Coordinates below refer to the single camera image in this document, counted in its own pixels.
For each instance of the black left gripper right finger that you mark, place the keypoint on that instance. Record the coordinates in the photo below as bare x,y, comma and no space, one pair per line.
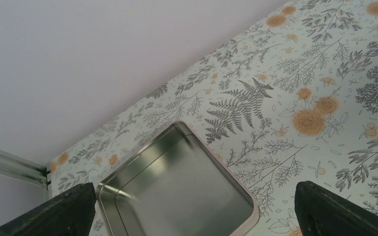
321,212

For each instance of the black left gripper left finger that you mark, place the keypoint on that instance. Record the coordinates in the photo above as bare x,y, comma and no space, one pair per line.
70,213

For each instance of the empty silver metal tray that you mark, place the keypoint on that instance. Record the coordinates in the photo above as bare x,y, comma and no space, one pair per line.
175,186

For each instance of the floral paper table cover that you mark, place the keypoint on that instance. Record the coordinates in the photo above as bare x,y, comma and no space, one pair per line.
292,98

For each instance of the aluminium frame post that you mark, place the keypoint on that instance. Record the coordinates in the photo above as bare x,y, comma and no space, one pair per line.
21,169

